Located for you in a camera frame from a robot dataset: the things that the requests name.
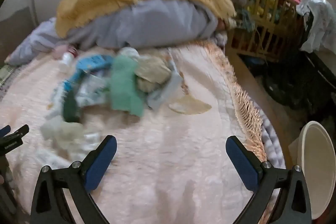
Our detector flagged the light blue quilt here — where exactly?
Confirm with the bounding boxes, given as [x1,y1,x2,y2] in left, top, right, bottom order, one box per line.
[8,0,219,65]

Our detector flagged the light blue packet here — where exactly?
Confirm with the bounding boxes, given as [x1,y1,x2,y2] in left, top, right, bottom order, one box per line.
[147,61,183,110]

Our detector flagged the blue white packet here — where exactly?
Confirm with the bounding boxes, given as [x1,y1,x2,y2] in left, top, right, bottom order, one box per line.
[63,69,90,93]

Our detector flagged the wooden baby crib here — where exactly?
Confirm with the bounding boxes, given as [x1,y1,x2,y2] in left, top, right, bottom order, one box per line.
[215,0,307,63]

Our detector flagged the pale tissue wad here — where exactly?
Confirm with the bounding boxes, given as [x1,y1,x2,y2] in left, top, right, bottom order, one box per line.
[41,119,84,151]

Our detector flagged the purple plaid blanket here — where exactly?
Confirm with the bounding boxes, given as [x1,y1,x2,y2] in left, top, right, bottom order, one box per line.
[261,119,286,170]

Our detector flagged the white green patterned packet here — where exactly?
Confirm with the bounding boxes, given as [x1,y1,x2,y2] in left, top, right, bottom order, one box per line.
[76,74,111,109]

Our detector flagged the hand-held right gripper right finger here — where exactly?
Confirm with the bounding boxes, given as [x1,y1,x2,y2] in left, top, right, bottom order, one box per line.
[225,135,313,224]

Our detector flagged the white paper wad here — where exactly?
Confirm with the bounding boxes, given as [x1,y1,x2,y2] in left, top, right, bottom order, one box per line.
[119,47,141,59]

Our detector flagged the dark green packet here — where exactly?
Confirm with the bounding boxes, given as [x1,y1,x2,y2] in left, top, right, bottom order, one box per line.
[63,88,82,122]

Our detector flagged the white plastic bag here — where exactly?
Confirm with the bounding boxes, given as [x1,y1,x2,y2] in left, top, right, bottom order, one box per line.
[297,0,336,52]

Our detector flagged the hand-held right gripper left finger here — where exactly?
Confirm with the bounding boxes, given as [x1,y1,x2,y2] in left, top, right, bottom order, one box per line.
[30,135,118,224]

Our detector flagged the small pink cloth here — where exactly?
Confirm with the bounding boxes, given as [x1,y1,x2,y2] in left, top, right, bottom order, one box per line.
[52,46,68,59]

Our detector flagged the green checkered mat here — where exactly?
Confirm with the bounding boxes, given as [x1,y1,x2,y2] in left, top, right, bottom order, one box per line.
[0,65,14,86]

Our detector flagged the black floor fan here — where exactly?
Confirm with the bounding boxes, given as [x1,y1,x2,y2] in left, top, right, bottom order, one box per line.
[264,67,315,111]

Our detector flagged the small white bottle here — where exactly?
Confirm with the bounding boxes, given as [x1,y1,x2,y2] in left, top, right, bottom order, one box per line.
[59,52,75,68]

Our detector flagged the white trash bin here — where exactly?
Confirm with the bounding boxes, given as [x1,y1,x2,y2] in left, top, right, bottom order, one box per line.
[299,121,336,220]

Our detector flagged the pink bedspread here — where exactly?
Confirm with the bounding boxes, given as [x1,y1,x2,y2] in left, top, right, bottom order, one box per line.
[0,40,265,224]

